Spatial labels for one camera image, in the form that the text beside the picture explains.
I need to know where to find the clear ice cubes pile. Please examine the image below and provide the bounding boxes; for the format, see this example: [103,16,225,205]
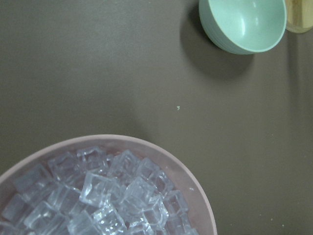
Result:
[0,146,197,235]

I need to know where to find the wooden cup stand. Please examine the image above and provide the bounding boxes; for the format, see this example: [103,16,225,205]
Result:
[285,0,313,34]

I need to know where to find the pink bowl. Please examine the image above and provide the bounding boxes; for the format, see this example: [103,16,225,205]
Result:
[0,134,218,235]

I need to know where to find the mint green bowl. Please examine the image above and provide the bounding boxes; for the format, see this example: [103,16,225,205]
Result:
[198,0,287,55]

